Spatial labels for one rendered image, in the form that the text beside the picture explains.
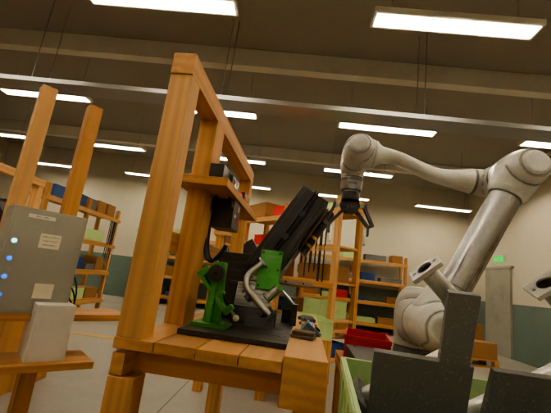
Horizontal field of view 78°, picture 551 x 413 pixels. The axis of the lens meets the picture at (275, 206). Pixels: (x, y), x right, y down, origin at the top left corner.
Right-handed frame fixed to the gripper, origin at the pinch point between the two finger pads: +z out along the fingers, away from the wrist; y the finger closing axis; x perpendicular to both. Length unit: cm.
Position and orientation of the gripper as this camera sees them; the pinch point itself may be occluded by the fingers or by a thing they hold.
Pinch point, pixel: (347, 240)
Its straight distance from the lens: 141.2
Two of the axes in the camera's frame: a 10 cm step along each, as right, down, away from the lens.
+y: 9.9, 1.0, -1.2
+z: -1.2, 9.7, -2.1
